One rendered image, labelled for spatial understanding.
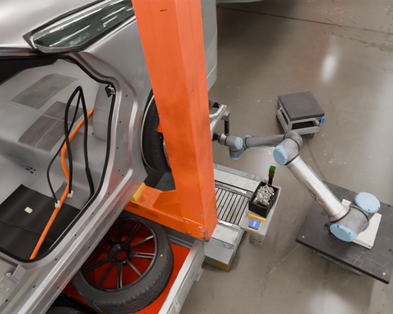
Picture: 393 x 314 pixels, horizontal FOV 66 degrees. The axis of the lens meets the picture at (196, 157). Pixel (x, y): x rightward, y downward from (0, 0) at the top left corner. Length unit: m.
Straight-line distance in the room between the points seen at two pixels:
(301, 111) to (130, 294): 2.25
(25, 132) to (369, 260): 2.46
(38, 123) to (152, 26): 1.52
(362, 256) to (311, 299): 0.47
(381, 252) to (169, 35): 1.98
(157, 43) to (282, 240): 1.98
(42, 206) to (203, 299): 1.28
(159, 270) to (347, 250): 1.26
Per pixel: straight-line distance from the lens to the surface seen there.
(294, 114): 3.15
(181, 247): 2.31
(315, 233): 2.38
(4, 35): 1.36
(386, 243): 2.50
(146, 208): 2.04
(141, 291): 1.99
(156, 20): 1.04
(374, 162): 3.37
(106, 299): 2.04
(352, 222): 2.12
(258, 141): 2.37
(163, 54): 1.08
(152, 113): 1.96
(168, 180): 2.70
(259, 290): 2.47
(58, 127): 2.28
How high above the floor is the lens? 2.32
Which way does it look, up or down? 47 degrees down
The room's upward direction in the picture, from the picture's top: 8 degrees counter-clockwise
